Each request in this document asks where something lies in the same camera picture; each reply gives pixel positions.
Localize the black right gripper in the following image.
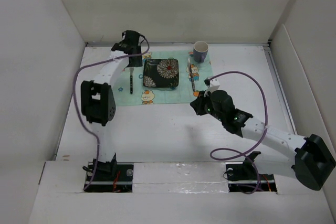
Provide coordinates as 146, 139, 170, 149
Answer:
190, 89, 225, 122

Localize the silver fork with patterned handle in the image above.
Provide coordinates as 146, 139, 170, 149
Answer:
129, 67, 134, 94

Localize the green cartoon print cloth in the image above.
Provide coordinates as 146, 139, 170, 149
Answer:
112, 50, 213, 106

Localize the black floral rectangular plate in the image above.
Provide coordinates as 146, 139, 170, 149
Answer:
142, 58, 180, 89

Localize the knife with patterned handle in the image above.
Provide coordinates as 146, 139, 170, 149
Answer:
187, 58, 196, 92

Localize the purple cup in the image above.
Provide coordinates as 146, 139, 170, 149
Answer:
193, 41, 208, 63

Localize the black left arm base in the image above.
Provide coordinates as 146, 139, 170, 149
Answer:
82, 163, 134, 193

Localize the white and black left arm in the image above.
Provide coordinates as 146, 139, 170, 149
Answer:
80, 30, 143, 180

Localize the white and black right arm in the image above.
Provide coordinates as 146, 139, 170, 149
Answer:
190, 90, 335, 191

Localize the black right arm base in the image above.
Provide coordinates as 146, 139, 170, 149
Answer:
223, 151, 277, 194

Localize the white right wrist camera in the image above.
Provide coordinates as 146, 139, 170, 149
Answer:
204, 77, 220, 97

